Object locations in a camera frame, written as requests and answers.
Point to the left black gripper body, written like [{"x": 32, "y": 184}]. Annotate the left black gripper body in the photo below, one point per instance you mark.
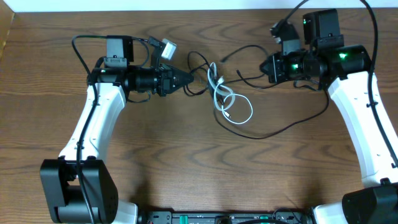
[{"x": 163, "y": 76}]

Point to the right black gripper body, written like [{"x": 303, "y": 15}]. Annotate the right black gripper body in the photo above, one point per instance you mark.
[{"x": 293, "y": 67}]

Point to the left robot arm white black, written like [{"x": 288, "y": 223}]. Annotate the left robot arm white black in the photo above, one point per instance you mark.
[{"x": 77, "y": 185}]

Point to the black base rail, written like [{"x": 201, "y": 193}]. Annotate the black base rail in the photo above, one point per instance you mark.
[{"x": 281, "y": 215}]

